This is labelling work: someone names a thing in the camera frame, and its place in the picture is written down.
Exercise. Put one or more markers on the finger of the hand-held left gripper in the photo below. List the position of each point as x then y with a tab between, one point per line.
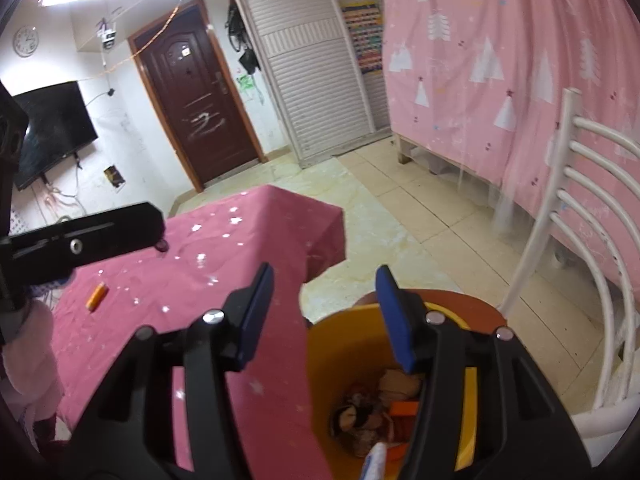
100	235

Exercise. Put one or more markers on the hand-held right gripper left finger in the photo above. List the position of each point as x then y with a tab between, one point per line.
255	320

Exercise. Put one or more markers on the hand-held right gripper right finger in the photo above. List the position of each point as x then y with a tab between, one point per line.
395	320

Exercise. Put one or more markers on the yellow plastic bin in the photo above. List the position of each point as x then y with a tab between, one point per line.
340	350

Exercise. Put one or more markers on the orange cardboard box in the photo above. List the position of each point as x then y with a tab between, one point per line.
404	408

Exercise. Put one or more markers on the person's left forearm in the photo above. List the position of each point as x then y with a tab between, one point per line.
30	370

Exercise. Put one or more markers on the brown round stool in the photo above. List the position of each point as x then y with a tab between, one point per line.
450	300

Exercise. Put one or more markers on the small orange tube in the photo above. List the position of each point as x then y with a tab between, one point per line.
96	296

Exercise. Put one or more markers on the pink star tablecloth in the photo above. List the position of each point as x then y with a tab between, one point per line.
225	240

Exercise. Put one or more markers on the brown printed wrapper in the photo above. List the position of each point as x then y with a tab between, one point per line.
357	422

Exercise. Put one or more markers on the white squeeze tube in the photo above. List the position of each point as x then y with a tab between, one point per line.
376	462

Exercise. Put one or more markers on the dark brown door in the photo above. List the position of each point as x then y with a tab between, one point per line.
200	110

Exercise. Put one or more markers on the white slatted wardrobe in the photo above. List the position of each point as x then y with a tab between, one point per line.
300	85

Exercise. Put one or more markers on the black hanging bags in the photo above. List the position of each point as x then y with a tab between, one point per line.
241	35

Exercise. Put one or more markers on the white metal chair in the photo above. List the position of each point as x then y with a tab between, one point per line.
565	125

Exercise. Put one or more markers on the colourful chart poster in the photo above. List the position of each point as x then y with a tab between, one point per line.
364	37

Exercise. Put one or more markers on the pink tree print curtain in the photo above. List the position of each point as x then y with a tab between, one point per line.
475	20

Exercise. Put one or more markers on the black wall television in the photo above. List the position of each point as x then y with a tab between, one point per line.
55	135

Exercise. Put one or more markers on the open wall socket box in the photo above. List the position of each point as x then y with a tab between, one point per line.
114	176

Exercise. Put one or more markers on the white wall clock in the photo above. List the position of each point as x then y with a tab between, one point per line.
25	41

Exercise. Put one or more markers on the white security camera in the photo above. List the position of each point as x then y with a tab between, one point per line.
107	35

